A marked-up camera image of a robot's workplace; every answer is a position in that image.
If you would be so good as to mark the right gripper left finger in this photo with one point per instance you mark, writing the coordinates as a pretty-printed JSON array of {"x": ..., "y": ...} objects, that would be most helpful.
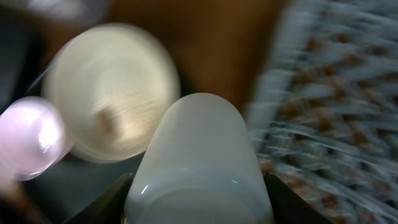
[{"x": 108, "y": 207}]

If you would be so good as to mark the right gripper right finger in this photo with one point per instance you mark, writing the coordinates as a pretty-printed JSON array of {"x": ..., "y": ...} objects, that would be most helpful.
[{"x": 288, "y": 207}]

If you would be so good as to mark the white cup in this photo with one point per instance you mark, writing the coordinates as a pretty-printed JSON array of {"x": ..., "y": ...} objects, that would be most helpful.
[{"x": 200, "y": 167}]

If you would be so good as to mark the grey dishwasher rack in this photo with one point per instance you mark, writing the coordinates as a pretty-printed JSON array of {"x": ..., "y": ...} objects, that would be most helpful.
[{"x": 323, "y": 117}]

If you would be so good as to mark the round black serving tray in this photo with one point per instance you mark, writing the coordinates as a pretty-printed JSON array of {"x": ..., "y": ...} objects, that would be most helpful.
[{"x": 70, "y": 186}]

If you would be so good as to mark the small pink bowl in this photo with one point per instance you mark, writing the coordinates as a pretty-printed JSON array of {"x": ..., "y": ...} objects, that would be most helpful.
[{"x": 33, "y": 138}]

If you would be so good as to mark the large cream bowl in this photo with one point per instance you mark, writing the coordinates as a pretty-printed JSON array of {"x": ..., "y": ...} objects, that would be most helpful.
[{"x": 111, "y": 85}]

